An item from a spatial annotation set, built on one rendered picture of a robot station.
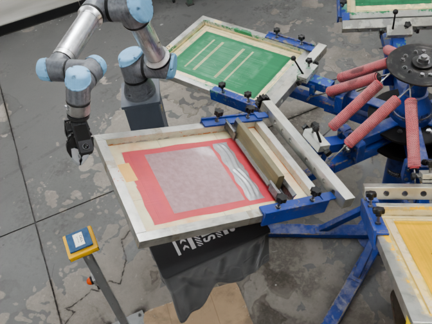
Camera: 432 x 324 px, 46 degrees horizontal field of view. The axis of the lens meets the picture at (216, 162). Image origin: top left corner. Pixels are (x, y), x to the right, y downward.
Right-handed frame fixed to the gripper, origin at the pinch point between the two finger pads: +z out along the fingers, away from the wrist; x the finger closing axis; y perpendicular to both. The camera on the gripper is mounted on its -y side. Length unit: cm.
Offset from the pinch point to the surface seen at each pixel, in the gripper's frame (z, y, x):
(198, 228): 12.9, -28.7, -34.1
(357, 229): 98, 8, -171
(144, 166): 16.2, 10.0, -27.6
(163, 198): 16.2, -8.9, -28.8
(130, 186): 15.9, 0.2, -18.9
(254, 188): 17, -13, -67
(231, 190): 17, -11, -57
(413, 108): -15, -15, -134
